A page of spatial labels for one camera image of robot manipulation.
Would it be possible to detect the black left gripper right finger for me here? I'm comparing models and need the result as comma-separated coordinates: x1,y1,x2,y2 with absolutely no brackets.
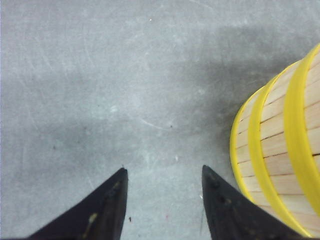
201,165,304,240

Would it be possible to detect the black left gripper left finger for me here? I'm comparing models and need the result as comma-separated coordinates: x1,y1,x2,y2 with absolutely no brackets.
28,167,128,240

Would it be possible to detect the front bamboo steamer basket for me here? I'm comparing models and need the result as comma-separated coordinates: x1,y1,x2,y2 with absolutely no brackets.
230,88,320,237

